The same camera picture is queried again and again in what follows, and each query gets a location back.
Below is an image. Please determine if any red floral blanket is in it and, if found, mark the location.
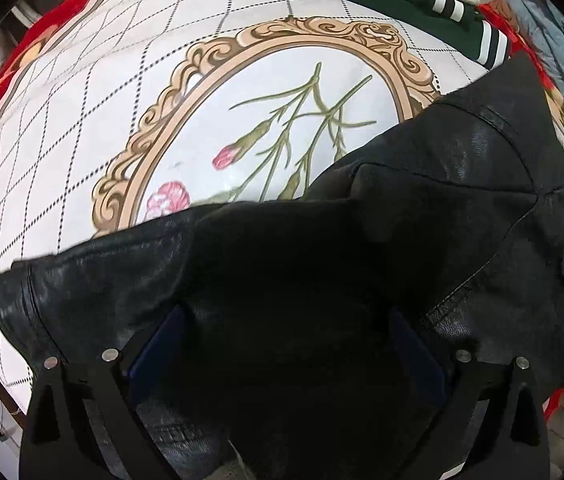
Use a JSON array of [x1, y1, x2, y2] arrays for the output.
[[0, 0, 564, 441]]

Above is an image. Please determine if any black leather jacket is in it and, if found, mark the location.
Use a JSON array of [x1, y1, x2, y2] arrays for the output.
[[0, 53, 564, 479]]

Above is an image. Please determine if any white patterned mat cloth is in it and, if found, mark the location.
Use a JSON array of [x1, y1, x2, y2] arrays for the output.
[[0, 0, 564, 411]]

